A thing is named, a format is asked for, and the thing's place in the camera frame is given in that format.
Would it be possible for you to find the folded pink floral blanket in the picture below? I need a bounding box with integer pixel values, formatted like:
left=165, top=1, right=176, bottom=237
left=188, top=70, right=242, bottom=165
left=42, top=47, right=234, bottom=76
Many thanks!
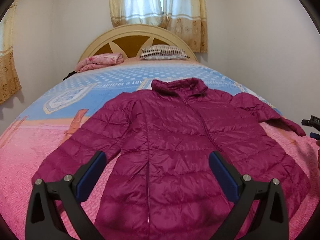
left=74, top=53, right=124, bottom=73

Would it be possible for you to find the person's right hand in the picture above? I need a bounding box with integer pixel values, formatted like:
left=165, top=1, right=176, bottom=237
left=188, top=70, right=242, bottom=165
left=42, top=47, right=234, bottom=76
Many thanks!
left=316, top=140, right=320, bottom=170

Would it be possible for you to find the cream wooden headboard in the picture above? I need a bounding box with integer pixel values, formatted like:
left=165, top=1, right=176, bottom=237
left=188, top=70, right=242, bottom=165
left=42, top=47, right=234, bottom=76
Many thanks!
left=80, top=24, right=197, bottom=61

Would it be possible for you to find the striped pillow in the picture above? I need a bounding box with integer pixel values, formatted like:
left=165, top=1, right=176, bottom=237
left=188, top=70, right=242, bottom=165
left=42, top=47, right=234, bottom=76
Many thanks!
left=139, top=44, right=190, bottom=60

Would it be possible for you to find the beige window curtain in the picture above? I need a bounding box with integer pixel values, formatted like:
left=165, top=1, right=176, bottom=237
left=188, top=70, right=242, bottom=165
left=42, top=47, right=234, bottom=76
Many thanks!
left=109, top=0, right=208, bottom=53

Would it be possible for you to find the magenta quilted down jacket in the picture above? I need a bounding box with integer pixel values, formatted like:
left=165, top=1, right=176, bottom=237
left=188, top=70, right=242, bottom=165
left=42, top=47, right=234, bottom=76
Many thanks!
left=33, top=78, right=310, bottom=239

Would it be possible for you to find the blue pink printed bedspread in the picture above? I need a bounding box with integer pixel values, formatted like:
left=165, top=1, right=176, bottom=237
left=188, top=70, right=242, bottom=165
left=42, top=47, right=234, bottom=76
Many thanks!
left=1, top=60, right=319, bottom=239

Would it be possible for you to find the beige side curtain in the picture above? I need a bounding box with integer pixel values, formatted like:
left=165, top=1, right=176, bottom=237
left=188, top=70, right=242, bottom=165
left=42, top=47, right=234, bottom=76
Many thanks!
left=0, top=3, right=21, bottom=104

